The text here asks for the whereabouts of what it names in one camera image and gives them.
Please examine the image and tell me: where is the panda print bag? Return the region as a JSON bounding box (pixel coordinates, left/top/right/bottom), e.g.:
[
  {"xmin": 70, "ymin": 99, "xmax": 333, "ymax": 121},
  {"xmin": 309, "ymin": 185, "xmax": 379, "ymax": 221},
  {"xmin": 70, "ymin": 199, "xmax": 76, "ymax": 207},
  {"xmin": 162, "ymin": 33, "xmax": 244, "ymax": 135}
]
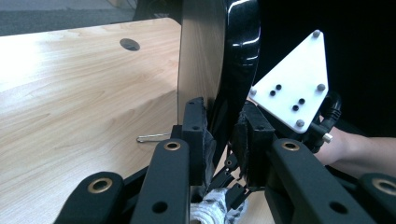
[{"xmin": 177, "ymin": 0, "xmax": 262, "ymax": 171}]

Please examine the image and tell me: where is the white patterned cloth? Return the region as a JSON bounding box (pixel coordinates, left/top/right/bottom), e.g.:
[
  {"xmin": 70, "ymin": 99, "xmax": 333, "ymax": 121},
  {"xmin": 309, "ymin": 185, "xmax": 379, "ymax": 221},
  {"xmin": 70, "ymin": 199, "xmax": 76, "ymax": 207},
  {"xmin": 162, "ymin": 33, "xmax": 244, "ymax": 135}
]
[{"xmin": 189, "ymin": 187, "xmax": 250, "ymax": 224}]

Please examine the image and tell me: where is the metal wire clip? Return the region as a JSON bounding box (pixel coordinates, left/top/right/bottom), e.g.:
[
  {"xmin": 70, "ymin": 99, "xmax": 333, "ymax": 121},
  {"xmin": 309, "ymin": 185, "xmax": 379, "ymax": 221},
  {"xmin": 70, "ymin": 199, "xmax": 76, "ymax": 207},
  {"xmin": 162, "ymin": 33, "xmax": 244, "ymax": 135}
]
[{"xmin": 135, "ymin": 132, "xmax": 173, "ymax": 145}]

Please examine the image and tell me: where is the right hand-held gripper cable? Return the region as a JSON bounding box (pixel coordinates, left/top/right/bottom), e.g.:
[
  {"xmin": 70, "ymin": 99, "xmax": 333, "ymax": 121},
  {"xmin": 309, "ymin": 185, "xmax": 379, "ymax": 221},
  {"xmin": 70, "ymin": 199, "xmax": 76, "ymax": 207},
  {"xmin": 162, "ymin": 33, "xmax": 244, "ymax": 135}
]
[{"xmin": 308, "ymin": 91, "xmax": 344, "ymax": 154}]

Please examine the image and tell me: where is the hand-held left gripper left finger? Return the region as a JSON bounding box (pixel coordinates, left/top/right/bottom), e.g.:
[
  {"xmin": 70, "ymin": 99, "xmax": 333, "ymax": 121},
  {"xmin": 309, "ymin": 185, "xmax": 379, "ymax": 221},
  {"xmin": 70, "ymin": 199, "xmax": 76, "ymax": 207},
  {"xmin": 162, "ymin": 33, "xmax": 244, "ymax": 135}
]
[{"xmin": 180, "ymin": 96, "xmax": 217, "ymax": 189}]

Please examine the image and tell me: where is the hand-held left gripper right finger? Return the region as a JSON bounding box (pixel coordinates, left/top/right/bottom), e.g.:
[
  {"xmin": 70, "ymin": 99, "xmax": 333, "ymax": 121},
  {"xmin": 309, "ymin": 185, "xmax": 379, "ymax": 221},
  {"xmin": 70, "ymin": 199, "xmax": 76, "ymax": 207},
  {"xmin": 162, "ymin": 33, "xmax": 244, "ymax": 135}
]
[{"xmin": 233, "ymin": 100, "xmax": 277, "ymax": 189}]

